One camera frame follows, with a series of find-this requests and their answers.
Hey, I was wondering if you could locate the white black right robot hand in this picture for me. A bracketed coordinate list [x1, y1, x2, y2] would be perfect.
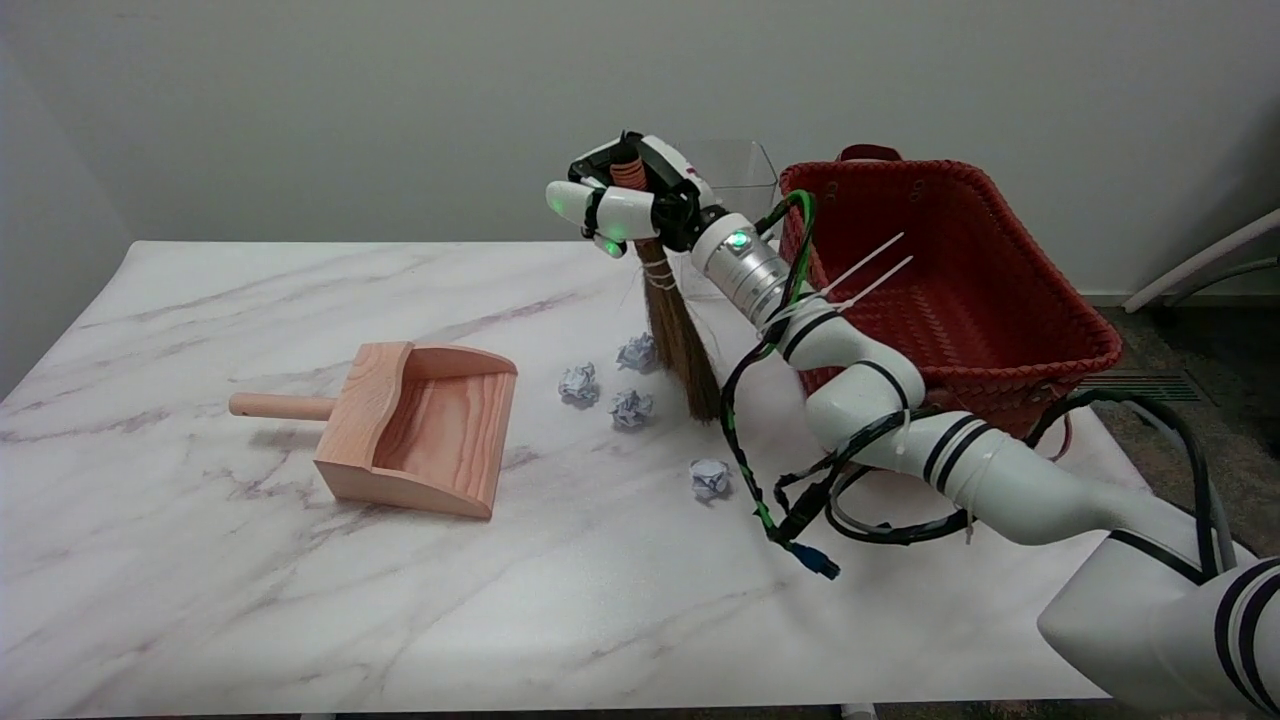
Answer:
[546, 130, 726, 259]

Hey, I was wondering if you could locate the small brown straw broom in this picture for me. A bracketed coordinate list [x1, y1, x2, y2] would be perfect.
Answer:
[610, 158, 723, 423]

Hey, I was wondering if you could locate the wooden dustpan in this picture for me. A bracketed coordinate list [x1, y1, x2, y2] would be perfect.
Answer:
[229, 341, 519, 521]

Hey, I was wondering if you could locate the clear plastic container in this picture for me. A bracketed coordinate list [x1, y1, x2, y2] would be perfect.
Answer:
[690, 141, 779, 223]

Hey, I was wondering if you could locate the red woven basket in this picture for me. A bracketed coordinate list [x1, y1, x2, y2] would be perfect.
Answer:
[778, 145, 1124, 463]

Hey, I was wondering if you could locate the floor vent grille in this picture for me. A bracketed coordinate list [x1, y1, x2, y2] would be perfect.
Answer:
[1080, 372, 1203, 403]

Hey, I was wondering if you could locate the white pipe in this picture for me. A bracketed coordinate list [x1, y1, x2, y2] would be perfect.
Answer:
[1122, 207, 1280, 313]

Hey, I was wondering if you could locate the grey pipe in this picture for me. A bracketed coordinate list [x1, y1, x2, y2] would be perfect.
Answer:
[1160, 257, 1280, 308]

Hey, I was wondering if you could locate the black green cable blue plug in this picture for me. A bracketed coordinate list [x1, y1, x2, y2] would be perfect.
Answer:
[720, 190, 841, 581]

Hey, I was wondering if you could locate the black looped cable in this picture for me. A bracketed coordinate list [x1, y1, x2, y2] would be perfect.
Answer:
[775, 405, 976, 546]

